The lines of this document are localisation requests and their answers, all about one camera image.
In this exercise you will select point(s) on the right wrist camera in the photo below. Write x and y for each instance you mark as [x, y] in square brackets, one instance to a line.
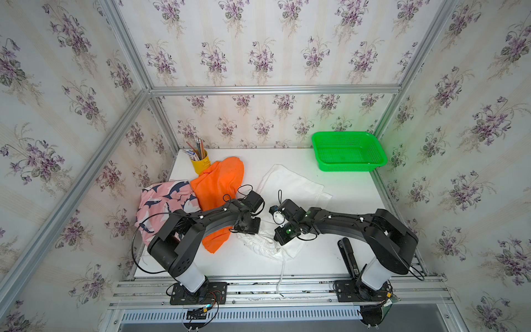
[277, 215]

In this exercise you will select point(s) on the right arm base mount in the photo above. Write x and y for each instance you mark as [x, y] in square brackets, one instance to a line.
[354, 290]

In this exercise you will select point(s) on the aluminium rail frame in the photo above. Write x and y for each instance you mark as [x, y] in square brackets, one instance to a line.
[243, 299]

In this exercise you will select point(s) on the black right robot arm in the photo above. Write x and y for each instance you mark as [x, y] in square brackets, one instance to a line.
[393, 244]

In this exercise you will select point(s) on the white shorts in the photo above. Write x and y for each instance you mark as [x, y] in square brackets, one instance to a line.
[286, 195]

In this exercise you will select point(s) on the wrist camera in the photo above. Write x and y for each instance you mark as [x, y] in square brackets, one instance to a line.
[277, 215]
[254, 202]

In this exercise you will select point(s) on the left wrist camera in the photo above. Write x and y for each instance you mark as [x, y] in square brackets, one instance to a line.
[254, 202]

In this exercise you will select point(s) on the orange cloth garment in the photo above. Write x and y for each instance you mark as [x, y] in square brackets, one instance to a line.
[219, 183]

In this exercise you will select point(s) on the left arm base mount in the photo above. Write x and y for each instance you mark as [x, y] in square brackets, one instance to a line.
[208, 293]

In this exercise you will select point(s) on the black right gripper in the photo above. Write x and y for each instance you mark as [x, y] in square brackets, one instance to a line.
[278, 236]

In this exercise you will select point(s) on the pink shark print garment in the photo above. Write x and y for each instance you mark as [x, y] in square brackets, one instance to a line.
[158, 200]

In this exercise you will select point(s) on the yellow pencil cup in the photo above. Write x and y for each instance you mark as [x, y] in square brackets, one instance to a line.
[200, 165]

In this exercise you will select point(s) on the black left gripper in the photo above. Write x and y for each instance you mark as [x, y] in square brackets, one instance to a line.
[255, 230]

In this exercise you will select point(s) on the green plastic basket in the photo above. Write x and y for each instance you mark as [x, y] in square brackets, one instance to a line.
[348, 151]

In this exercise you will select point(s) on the colored pencils bundle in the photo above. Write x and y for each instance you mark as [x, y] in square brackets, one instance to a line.
[197, 150]

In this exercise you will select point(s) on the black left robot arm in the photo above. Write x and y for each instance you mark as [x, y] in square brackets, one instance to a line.
[175, 245]

